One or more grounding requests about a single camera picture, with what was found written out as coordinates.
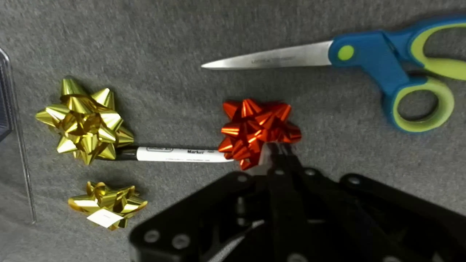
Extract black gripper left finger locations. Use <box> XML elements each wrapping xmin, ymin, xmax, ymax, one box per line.
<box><xmin>267</xmin><ymin>142</ymin><xmax>285</xmax><ymax>176</ymax></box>

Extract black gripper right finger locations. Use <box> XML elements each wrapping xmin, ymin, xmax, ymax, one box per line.
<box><xmin>285</xmin><ymin>145</ymin><xmax>307</xmax><ymax>176</ymax></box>

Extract red gift bow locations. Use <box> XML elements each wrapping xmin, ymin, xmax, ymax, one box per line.
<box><xmin>216</xmin><ymin>99</ymin><xmax>301</xmax><ymax>170</ymax></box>

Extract white marker pen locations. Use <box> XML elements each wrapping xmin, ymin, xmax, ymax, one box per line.
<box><xmin>116</xmin><ymin>147</ymin><xmax>228</xmax><ymax>163</ymax></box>

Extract blue green scissors near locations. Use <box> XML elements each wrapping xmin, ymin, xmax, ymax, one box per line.
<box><xmin>202</xmin><ymin>16</ymin><xmax>466</xmax><ymax>134</ymax></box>

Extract small gold gift bow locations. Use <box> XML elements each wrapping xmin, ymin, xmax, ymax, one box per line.
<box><xmin>66</xmin><ymin>182</ymin><xmax>147</xmax><ymax>230</ymax></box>

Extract large gold gift bow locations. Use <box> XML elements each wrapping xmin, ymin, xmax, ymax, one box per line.
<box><xmin>34</xmin><ymin>77</ymin><xmax>133</xmax><ymax>164</ymax></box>

